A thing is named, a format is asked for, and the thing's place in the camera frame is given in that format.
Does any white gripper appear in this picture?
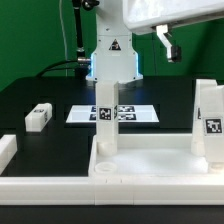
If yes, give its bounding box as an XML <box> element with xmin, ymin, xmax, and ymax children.
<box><xmin>122</xmin><ymin>0</ymin><xmax>224</xmax><ymax>63</ymax></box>

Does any white desk top tray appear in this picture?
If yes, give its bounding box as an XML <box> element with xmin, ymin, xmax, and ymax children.
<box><xmin>88</xmin><ymin>134</ymin><xmax>224</xmax><ymax>176</ymax></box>

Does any fiducial marker plate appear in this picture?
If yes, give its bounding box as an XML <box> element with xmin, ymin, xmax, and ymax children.
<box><xmin>66</xmin><ymin>105</ymin><xmax>159</xmax><ymax>124</ymax></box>

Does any white front fence bar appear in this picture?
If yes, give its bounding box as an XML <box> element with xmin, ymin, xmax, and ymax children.
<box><xmin>0</xmin><ymin>175</ymin><xmax>224</xmax><ymax>205</ymax></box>

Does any white left fence block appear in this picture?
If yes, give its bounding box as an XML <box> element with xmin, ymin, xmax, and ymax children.
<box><xmin>0</xmin><ymin>135</ymin><xmax>17</xmax><ymax>175</ymax></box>

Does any black cable bundle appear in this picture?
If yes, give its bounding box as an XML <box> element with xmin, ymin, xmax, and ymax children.
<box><xmin>35</xmin><ymin>59</ymin><xmax>92</xmax><ymax>78</ymax></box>

